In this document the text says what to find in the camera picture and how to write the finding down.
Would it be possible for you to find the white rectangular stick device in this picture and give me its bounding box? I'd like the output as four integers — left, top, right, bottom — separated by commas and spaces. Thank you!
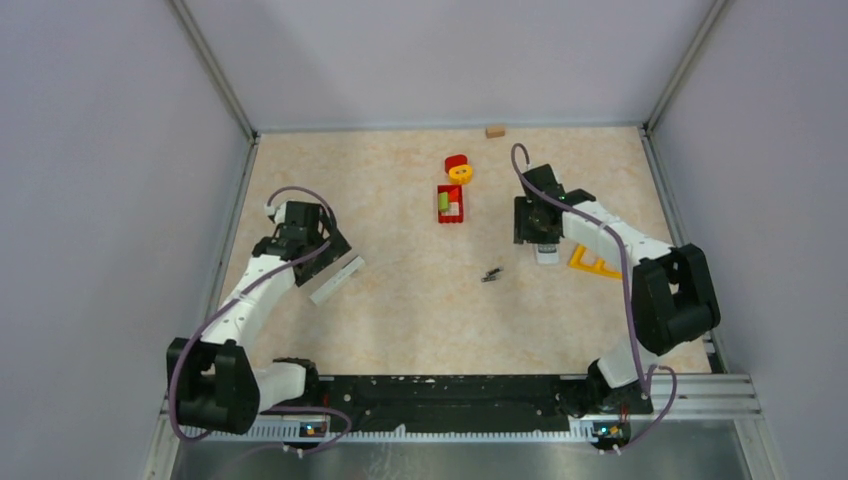
309, 256, 365, 305

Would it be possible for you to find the white remote control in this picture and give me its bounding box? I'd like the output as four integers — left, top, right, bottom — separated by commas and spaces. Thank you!
534, 244, 560, 266

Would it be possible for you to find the blue battery pair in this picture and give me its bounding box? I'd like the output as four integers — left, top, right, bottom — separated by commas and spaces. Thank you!
481, 267, 503, 283

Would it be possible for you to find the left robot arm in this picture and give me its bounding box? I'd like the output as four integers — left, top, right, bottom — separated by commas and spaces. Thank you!
166, 200, 351, 434

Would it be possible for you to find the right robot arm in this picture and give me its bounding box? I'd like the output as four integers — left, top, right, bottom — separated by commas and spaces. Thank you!
514, 164, 721, 417

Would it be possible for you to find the red toy brick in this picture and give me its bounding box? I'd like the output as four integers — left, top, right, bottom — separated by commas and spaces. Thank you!
436, 185, 465, 224

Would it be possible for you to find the small wooden block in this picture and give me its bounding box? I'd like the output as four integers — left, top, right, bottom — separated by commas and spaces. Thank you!
485, 125, 506, 139

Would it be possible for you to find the red toy block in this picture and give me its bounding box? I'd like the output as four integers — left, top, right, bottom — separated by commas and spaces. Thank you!
444, 154, 468, 173

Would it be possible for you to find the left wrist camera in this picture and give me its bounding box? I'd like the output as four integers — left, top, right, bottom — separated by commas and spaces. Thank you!
263, 201, 288, 224

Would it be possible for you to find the yellow triangular toy frame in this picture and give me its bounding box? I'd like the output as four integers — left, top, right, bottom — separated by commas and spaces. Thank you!
567, 244, 622, 280

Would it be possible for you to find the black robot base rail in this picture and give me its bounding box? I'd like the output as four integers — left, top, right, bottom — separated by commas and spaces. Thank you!
258, 374, 654, 435

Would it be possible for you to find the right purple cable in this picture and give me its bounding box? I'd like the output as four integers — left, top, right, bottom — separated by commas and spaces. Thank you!
510, 142, 680, 455

